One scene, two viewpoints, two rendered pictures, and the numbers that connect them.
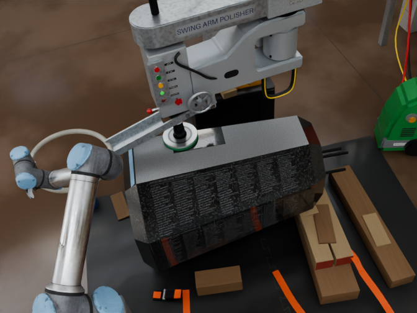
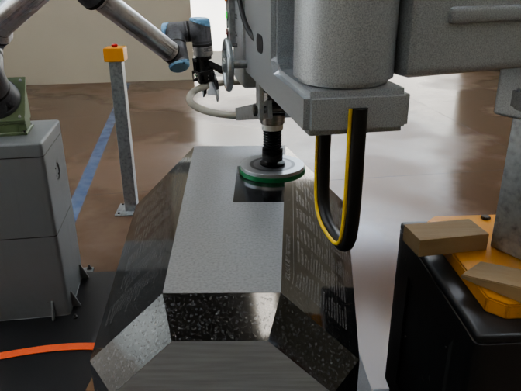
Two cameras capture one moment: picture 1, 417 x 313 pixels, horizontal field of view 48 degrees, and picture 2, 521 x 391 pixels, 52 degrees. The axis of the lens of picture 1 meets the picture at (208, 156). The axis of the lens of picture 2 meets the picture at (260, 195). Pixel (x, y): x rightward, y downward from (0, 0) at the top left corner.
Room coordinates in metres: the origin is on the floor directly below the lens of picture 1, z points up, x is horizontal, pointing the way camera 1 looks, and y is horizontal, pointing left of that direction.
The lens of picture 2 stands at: (2.06, -1.53, 1.48)
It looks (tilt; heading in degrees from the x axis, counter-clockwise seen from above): 22 degrees down; 94
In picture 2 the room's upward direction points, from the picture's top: straight up
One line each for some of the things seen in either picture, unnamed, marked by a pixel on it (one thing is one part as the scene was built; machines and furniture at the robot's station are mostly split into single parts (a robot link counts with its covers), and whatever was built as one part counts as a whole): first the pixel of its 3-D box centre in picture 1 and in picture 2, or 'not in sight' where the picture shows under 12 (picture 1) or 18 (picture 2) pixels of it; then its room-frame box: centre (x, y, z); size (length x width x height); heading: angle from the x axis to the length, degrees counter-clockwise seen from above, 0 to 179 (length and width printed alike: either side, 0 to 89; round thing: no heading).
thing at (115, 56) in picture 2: not in sight; (124, 133); (0.98, 1.74, 0.54); 0.20 x 0.20 x 1.09; 6
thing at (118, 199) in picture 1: (120, 205); not in sight; (2.17, 0.73, 0.02); 0.25 x 0.10 x 0.01; 16
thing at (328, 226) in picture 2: (278, 77); (336, 172); (2.15, -0.49, 1.10); 0.23 x 0.03 x 0.32; 104
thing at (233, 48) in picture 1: (236, 58); (301, 34); (2.08, -0.23, 1.35); 0.74 x 0.23 x 0.49; 104
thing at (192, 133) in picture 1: (180, 135); (272, 165); (1.99, 0.15, 0.89); 0.21 x 0.21 x 0.01
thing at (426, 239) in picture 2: (224, 86); (444, 237); (2.49, -0.18, 0.81); 0.20 x 0.10 x 0.05; 14
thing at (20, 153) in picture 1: (22, 159); (200, 31); (1.64, 0.93, 1.25); 0.10 x 0.09 x 0.12; 15
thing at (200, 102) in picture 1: (198, 98); (239, 64); (1.91, 0.01, 1.24); 0.15 x 0.10 x 0.15; 104
